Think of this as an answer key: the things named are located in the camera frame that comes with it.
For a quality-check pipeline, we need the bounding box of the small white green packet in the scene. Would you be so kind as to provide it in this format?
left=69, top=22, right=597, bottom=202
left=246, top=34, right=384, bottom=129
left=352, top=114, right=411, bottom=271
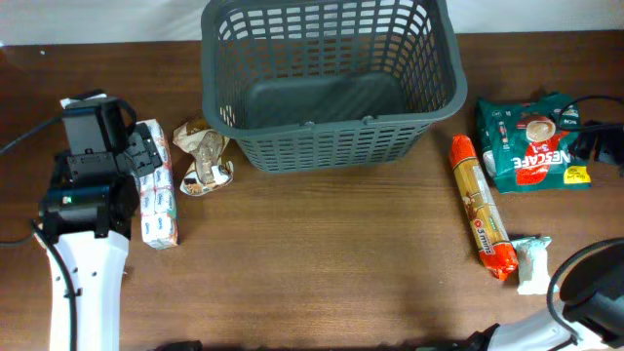
left=512, top=237, right=552, bottom=295

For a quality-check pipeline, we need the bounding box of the brown white snack wrapper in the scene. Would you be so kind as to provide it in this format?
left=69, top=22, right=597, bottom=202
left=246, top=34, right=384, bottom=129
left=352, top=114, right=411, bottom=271
left=173, top=118, right=234, bottom=197

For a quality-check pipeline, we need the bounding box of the white tissue multipack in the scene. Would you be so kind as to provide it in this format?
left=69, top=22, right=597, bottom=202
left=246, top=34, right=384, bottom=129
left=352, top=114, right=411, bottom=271
left=138, top=119, right=177, bottom=250

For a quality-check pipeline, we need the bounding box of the green Nescafe coffee bag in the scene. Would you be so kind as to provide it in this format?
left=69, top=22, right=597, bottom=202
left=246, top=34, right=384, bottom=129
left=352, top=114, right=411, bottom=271
left=475, top=93, right=591, bottom=193

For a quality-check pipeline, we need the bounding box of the grey plastic basket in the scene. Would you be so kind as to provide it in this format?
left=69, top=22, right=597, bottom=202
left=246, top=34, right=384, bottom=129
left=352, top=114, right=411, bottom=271
left=201, top=0, right=467, bottom=174

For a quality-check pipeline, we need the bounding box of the orange spaghetti packet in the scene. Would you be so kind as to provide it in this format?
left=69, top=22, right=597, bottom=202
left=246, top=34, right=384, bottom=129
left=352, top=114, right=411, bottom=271
left=449, top=135, right=519, bottom=281

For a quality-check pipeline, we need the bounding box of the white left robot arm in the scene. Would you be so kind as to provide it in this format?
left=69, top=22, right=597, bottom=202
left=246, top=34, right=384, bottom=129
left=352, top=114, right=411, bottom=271
left=32, top=91, right=164, bottom=350

